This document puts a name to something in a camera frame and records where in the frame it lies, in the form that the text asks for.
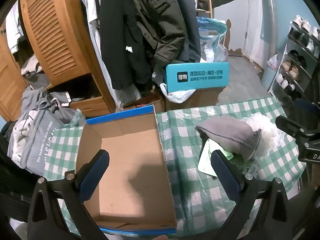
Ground wooden wardrobe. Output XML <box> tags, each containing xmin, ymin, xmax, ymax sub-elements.
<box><xmin>0</xmin><ymin>0</ymin><xmax>118</xmax><ymax>121</ymax></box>

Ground black coat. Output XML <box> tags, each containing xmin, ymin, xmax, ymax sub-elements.
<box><xmin>100</xmin><ymin>0</ymin><xmax>157</xmax><ymax>90</ymax></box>

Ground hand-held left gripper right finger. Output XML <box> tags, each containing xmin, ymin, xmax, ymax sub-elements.
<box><xmin>210</xmin><ymin>149</ymin><xmax>304</xmax><ymax>240</ymax></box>

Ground black bag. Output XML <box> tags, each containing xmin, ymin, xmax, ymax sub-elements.
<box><xmin>0</xmin><ymin>121</ymin><xmax>38</xmax><ymax>223</ymax></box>

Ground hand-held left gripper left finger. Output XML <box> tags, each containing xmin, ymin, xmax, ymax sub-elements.
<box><xmin>27</xmin><ymin>149</ymin><xmax>110</xmax><ymax>240</ymax></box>

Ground hanging dark jackets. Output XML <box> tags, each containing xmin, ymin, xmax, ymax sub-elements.
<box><xmin>74</xmin><ymin>0</ymin><xmax>140</xmax><ymax>108</ymax></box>

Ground brown cardboard box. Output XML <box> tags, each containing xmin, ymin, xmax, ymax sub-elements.
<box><xmin>164</xmin><ymin>86</ymin><xmax>227</xmax><ymax>112</ymax></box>
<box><xmin>122</xmin><ymin>94</ymin><xmax>165</xmax><ymax>113</ymax></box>

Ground grey hoodie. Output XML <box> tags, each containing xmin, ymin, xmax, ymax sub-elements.
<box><xmin>21</xmin><ymin>89</ymin><xmax>73</xmax><ymax>120</ymax></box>

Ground green white checked tablecloth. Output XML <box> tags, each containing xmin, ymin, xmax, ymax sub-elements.
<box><xmin>44</xmin><ymin>97</ymin><xmax>308</xmax><ymax>240</ymax></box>

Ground white red plastic bag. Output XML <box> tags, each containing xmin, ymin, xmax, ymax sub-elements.
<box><xmin>266</xmin><ymin>54</ymin><xmax>282</xmax><ymax>70</ymax></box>

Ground grey printed laundry bag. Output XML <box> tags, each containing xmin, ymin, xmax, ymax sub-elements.
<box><xmin>7</xmin><ymin>110</ymin><xmax>68</xmax><ymax>177</ymax></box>

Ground blue-sided cardboard box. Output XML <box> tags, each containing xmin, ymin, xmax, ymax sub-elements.
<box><xmin>75</xmin><ymin>105</ymin><xmax>177</xmax><ymax>235</ymax></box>

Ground white crumpled plastic bag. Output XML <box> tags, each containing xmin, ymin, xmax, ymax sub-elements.
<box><xmin>160</xmin><ymin>82</ymin><xmax>197</xmax><ymax>103</ymax></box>

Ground blue white plastic sack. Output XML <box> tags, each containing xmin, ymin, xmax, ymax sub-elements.
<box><xmin>196</xmin><ymin>16</ymin><xmax>229</xmax><ymax>63</ymax></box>

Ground white door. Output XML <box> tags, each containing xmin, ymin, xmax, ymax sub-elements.
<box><xmin>244</xmin><ymin>0</ymin><xmax>269</xmax><ymax>64</ymax></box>

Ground teal printed box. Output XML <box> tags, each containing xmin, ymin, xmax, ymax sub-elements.
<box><xmin>165</xmin><ymin>61</ymin><xmax>230</xmax><ymax>92</ymax></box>

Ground louvered wooden wardrobe door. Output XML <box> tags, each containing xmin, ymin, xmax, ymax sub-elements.
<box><xmin>20</xmin><ymin>0</ymin><xmax>91</xmax><ymax>86</ymax></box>

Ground grey shoe rack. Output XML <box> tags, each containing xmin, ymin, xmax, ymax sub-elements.
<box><xmin>269</xmin><ymin>20</ymin><xmax>320</xmax><ymax>100</ymax></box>

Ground green glitter cloth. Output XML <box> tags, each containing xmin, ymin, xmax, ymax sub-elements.
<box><xmin>197</xmin><ymin>139</ymin><xmax>258</xmax><ymax>178</ymax></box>

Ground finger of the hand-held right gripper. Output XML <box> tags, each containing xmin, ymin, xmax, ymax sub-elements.
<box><xmin>275</xmin><ymin>115</ymin><xmax>313</xmax><ymax>143</ymax></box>
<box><xmin>294</xmin><ymin>99</ymin><xmax>320</xmax><ymax>117</ymax></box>

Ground group of shoes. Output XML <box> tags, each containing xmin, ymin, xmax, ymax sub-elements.
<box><xmin>275</xmin><ymin>15</ymin><xmax>320</xmax><ymax>98</ymax></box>

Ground olive green jacket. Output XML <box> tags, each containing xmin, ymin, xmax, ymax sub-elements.
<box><xmin>132</xmin><ymin>0</ymin><xmax>187</xmax><ymax>75</ymax></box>

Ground light grey sock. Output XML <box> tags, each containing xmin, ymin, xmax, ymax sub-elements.
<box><xmin>195</xmin><ymin>116</ymin><xmax>262</xmax><ymax>161</ymax></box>

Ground white blue-printed plastic bag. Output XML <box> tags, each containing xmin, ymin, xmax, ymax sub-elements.
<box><xmin>246</xmin><ymin>112</ymin><xmax>285</xmax><ymax>157</ymax></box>

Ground dark blue coat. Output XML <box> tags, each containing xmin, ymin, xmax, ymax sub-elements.
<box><xmin>162</xmin><ymin>0</ymin><xmax>202</xmax><ymax>63</ymax></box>

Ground pile of clothes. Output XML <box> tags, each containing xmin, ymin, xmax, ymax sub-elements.
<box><xmin>5</xmin><ymin>5</ymin><xmax>50</xmax><ymax>88</ymax></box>

